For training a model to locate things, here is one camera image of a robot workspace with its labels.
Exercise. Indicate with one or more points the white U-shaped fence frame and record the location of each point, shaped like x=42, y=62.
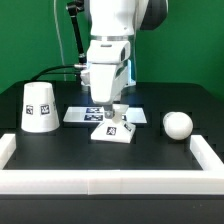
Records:
x=209, y=180

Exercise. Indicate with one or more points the white lamp base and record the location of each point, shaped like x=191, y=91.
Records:
x=109, y=130

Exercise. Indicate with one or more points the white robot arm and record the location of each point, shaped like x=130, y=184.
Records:
x=119, y=20

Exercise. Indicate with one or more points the white marker tag plate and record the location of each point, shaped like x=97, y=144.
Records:
x=96, y=115

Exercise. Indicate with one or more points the white lamp bulb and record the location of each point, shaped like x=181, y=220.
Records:
x=177, y=125

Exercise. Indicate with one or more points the white lamp shade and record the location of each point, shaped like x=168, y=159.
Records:
x=39, y=113

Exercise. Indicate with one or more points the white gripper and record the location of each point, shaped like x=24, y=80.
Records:
x=106, y=72

